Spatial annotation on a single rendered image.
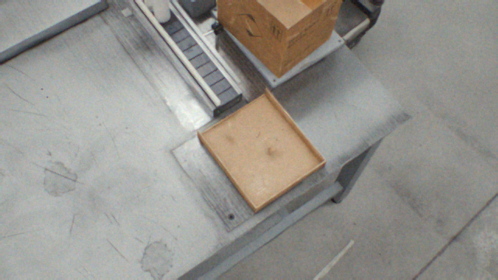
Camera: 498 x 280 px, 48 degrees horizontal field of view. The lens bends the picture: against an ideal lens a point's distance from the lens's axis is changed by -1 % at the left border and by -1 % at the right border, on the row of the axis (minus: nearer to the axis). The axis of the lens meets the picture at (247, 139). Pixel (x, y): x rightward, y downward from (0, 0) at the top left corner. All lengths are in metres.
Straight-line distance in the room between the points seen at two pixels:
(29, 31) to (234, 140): 0.75
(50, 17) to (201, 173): 0.72
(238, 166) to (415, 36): 1.66
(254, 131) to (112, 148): 0.43
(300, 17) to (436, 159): 1.37
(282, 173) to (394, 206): 1.04
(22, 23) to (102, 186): 0.62
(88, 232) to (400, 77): 1.83
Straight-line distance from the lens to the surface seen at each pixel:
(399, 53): 3.03
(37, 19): 1.98
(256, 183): 1.67
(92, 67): 1.90
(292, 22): 1.61
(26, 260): 1.70
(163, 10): 1.84
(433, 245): 2.65
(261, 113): 1.77
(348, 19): 2.77
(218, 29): 1.77
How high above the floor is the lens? 2.40
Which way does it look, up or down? 65 degrees down
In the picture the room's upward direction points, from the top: 6 degrees clockwise
